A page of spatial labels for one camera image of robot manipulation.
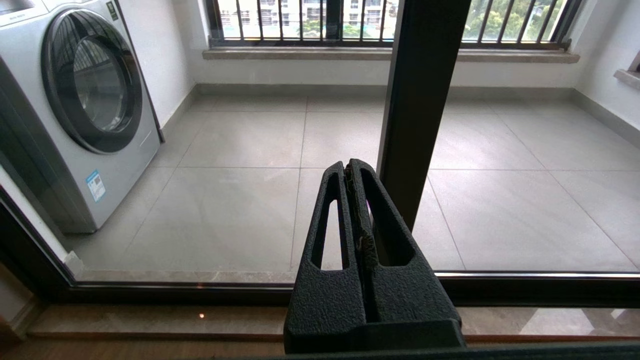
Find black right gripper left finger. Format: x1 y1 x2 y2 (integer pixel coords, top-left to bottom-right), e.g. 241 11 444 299
284 161 368 352

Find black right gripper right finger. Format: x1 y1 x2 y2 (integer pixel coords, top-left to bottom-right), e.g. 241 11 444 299
349 158 463 323

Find white front-load washing machine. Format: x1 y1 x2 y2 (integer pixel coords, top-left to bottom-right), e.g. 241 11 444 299
0 0 166 235

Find dark sliding door frame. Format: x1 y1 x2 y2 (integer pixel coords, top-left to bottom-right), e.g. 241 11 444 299
0 186 640 309

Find black window frame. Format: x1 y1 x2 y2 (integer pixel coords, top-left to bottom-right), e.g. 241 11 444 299
206 0 345 48

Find black balcony railing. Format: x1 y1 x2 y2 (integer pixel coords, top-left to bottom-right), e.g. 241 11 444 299
206 0 584 51

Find grey stone window sill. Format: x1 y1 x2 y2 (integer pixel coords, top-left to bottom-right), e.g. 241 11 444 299
613 68 640 92
202 46 582 65

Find dark framed sliding glass door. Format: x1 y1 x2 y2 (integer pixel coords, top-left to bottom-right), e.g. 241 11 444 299
0 0 472 307

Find handleless dark framed glass door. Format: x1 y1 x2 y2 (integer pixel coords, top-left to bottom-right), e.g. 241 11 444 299
380 0 640 308

